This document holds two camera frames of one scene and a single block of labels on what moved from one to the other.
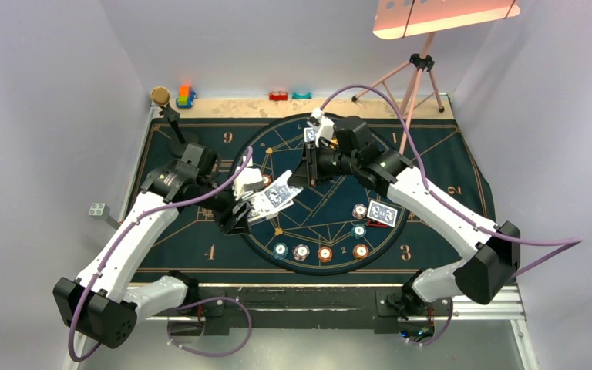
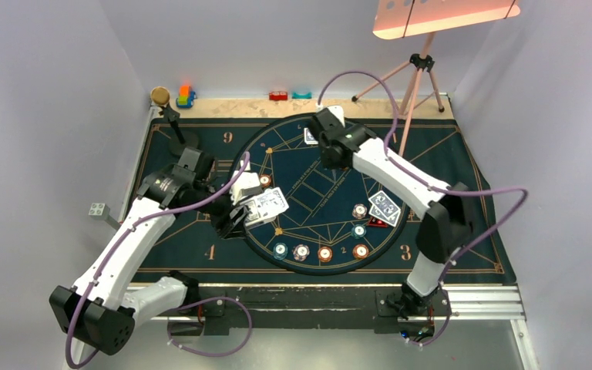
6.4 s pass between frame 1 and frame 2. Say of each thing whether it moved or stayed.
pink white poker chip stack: stayed
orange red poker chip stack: stayed
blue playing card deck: moved
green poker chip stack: stayed
